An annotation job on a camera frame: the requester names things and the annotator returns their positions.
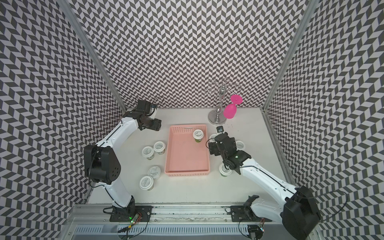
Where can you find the white lid yogurt cup front-left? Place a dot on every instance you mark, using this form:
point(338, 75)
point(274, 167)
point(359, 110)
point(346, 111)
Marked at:
point(146, 183)

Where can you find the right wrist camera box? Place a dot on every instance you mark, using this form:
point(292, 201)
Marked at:
point(220, 129)

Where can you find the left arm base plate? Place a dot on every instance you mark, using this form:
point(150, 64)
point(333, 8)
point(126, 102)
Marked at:
point(125, 215)

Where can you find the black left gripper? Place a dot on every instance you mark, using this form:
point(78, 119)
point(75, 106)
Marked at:
point(156, 125)

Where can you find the aluminium corner post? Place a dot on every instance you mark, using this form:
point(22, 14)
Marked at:
point(309, 12)
point(71, 17)

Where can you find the green yogurt cup front-right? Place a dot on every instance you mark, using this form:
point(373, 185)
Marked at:
point(224, 171)

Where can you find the aluminium front rail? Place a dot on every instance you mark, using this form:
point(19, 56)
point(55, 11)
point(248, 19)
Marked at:
point(167, 220)

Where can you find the chrome cup holder stand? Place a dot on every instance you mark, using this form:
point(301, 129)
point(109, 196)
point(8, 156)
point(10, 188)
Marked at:
point(220, 88)

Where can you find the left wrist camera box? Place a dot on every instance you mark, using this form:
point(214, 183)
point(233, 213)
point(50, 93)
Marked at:
point(146, 107)

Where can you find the aluminium corner post right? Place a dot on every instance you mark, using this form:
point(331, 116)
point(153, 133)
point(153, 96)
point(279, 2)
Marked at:
point(309, 12)

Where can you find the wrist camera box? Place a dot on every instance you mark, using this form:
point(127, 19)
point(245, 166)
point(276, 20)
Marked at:
point(146, 107)
point(220, 129)

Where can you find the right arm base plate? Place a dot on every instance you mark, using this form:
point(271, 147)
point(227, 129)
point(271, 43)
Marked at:
point(242, 214)

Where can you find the tipped clear lid yogurt cup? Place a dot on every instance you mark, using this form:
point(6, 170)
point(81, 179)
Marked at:
point(154, 172)

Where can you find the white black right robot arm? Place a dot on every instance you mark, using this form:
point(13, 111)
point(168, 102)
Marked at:
point(293, 207)

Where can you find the green yogurt cup white lid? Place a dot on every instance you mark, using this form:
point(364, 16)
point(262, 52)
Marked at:
point(198, 135)

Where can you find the pink perforated plastic basket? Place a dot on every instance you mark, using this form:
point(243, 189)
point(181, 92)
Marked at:
point(185, 157)

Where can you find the red label yogurt cup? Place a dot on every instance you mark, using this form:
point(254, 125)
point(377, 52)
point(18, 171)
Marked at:
point(241, 146)

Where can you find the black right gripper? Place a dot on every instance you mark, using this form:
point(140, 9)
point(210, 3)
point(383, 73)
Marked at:
point(213, 149)

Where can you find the magenta plastic wine glass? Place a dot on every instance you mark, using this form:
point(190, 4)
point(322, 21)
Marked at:
point(231, 109)

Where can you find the white lid yogurt cup right-near-basket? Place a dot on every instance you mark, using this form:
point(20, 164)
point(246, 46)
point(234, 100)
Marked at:
point(212, 138)

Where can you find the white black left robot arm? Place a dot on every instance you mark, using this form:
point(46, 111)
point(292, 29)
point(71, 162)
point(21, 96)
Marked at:
point(102, 166)

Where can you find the aluminium corner post left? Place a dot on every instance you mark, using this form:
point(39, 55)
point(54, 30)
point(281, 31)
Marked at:
point(71, 17)

